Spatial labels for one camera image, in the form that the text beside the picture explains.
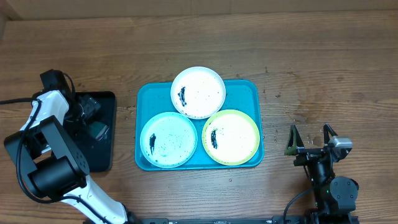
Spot white plate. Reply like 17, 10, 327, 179
170, 67, 226, 119

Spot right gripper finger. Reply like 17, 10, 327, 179
323, 123, 337, 144
284, 124, 305, 156

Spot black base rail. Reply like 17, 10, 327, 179
127, 215, 360, 224

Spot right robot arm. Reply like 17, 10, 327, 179
283, 124, 359, 223

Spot light blue plate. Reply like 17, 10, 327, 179
139, 112, 198, 169

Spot yellow-green plate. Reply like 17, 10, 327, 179
201, 110, 260, 166

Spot black rectangular water tray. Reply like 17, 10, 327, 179
63, 91, 117, 172

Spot dark green sponge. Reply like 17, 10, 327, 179
87, 121, 109, 141

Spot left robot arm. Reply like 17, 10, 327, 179
4, 90, 131, 223

